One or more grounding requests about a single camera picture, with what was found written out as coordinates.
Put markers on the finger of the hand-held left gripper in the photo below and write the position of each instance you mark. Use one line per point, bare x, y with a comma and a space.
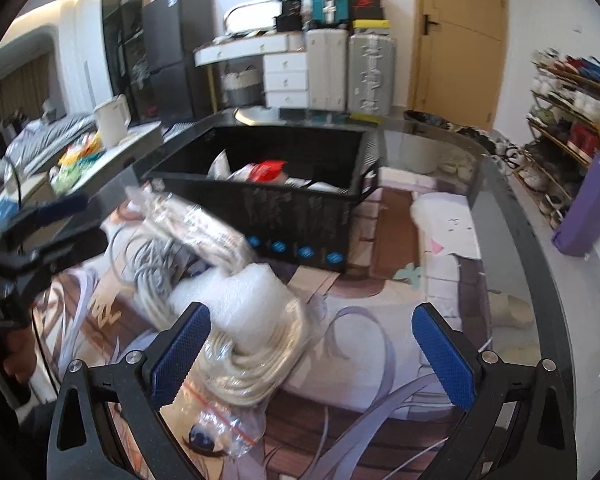
50, 210

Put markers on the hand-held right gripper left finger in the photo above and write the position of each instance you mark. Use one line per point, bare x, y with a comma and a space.
180, 355

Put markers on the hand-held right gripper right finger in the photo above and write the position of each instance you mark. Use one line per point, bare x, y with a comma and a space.
445, 360

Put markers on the white foam sheet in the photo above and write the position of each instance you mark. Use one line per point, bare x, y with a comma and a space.
240, 300

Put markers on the black plastic basket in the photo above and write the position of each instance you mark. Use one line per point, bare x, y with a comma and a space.
290, 230

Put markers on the red and white packet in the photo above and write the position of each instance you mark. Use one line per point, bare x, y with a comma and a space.
262, 171

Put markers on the person's left hand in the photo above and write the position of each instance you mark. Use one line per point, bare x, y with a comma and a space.
15, 360

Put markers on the pile of colourful small packets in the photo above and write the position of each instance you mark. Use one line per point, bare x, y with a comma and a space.
77, 157

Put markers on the bed with grey blanket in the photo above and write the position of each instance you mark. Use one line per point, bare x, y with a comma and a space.
45, 140

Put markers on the printed table mat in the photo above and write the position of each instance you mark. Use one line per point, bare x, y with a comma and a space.
380, 320

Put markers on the grey side cabinet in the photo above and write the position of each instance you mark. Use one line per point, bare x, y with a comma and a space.
120, 155

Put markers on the white electric kettle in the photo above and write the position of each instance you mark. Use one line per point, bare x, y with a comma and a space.
111, 120

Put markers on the tan curtain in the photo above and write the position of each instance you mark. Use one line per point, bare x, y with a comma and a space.
17, 85

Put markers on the black tall cabinet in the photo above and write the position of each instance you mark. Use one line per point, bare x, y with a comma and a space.
122, 30

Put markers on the black refrigerator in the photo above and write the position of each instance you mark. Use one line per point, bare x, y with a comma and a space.
177, 55

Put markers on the purple bag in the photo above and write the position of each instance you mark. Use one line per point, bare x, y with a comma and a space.
587, 210

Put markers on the woven laundry basket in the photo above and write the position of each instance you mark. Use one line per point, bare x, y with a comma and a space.
241, 87

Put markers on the white vanity desk with drawers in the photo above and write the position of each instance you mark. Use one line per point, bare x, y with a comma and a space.
267, 65

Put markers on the gold shoe rack with shoes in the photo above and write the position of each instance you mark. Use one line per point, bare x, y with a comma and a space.
565, 125

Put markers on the silver suitcase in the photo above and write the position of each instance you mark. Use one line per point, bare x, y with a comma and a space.
371, 75

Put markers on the white suitcase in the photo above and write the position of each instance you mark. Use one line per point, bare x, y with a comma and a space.
326, 67

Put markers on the tan wooden door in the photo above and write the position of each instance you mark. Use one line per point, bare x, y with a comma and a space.
460, 40

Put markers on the stack of shoe boxes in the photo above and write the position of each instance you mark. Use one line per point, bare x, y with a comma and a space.
369, 5

